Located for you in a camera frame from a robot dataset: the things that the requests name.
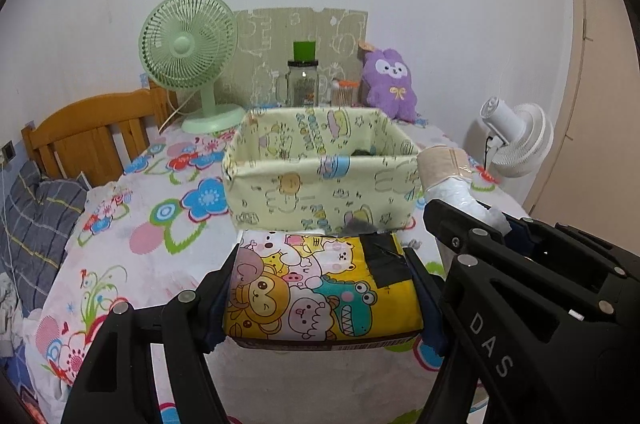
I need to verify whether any yellow cartoon tissue pack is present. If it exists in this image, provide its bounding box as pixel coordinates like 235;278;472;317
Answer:
224;231;423;350

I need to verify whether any toothpick jar orange lid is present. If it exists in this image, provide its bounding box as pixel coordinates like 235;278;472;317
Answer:
331;79;360;107

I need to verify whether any cream cartoon fabric storage box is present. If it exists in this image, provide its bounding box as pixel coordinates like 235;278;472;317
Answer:
222;107;421;233

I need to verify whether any grey plaid bedding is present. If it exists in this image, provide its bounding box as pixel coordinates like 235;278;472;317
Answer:
0;160;90;355

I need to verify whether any beige cartoon cardboard panel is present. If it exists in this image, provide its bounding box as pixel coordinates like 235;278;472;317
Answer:
215;8;368;109

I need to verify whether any glass mason jar mug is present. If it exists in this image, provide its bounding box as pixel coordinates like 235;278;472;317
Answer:
276;60;319;107

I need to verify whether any green cup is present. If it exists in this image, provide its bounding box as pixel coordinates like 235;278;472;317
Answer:
293;40;316;63

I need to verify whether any green orange tissue pack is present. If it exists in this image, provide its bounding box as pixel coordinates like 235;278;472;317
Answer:
350;147;376;156

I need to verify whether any wooden chair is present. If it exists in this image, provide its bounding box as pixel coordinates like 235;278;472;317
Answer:
22;84;177;185

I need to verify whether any white desk fan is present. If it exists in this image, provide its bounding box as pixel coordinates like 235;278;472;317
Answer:
480;96;554;179

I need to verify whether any green desk fan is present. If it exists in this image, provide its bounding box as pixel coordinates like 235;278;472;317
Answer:
138;0;245;135

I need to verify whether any floral tablecloth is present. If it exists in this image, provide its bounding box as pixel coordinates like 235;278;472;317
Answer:
26;121;524;423

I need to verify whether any purple plush bunny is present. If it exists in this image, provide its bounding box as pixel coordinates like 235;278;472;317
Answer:
361;49;418;123

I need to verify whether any white beige wrapped pack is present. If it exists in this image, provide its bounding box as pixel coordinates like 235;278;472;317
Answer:
416;145;511;235

